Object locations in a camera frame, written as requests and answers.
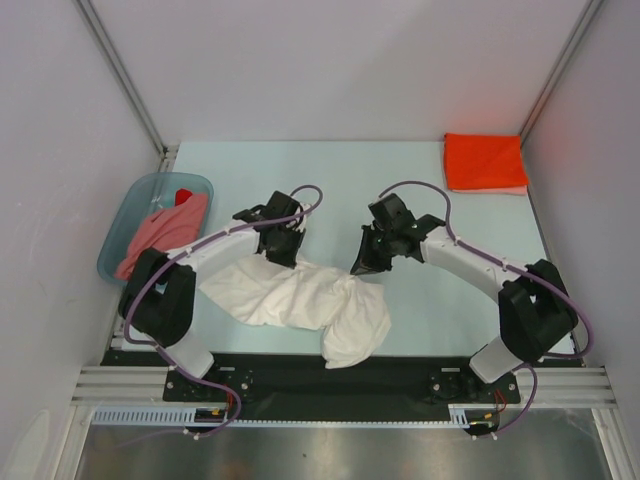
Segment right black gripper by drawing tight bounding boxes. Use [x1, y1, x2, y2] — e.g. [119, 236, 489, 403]
[351, 224, 398, 276]

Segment white printed t shirt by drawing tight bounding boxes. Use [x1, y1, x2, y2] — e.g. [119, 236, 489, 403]
[200, 255, 391, 369]

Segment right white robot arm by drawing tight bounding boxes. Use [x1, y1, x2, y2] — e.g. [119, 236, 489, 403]
[351, 193, 578, 401]

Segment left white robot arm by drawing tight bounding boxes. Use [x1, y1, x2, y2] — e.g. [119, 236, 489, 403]
[118, 185, 323, 400]

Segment pink t shirt in basket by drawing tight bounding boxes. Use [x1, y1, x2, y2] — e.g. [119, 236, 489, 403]
[115, 193, 210, 281]

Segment folded orange t shirt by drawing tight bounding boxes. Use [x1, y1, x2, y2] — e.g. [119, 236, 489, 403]
[443, 133, 529, 188]

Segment blue plastic basket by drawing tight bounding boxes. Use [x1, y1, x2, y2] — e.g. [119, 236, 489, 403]
[96, 172, 214, 287]

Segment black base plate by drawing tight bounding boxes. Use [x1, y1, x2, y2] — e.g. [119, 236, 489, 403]
[99, 348, 584, 424]

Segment grey slotted cable duct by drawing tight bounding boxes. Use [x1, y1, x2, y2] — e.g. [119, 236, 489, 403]
[91, 406, 498, 432]

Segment left aluminium frame post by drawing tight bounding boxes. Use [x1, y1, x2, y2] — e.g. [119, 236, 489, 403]
[72, 0, 167, 157]

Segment aluminium frame post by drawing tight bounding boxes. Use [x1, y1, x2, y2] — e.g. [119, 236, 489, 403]
[519, 0, 608, 147]
[72, 0, 167, 157]

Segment right aluminium frame post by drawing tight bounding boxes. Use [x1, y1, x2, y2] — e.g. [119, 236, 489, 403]
[519, 0, 608, 147]

